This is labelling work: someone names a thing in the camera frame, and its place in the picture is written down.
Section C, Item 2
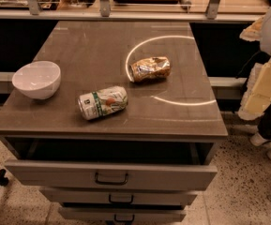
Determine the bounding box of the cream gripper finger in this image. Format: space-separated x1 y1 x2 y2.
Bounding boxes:
238 59 271 121

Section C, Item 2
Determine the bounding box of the green white 7up can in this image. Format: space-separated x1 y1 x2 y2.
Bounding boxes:
78 86 128 120

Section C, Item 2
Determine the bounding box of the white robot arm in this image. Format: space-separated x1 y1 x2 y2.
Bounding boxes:
238 7 271 120

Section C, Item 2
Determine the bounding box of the white ceramic bowl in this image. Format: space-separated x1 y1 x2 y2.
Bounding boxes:
12 61 61 99

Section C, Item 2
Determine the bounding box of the crumpled gold chip bag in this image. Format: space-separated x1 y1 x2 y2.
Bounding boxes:
128 56 171 83

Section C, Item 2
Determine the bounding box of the grey drawer cabinet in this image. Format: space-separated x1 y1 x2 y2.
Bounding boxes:
0 22 227 212

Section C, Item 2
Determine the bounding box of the bottom grey drawer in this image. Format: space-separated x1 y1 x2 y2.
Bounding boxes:
58 207 186 222

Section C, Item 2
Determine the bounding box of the grey drawer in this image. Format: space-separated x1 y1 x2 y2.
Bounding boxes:
39 187 198 206
58 207 186 222
5 159 218 191

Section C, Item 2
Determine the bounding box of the top grey drawer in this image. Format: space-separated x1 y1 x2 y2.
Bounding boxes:
5 159 218 191

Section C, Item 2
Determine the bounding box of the middle grey drawer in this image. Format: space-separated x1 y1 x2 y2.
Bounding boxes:
39 187 198 206

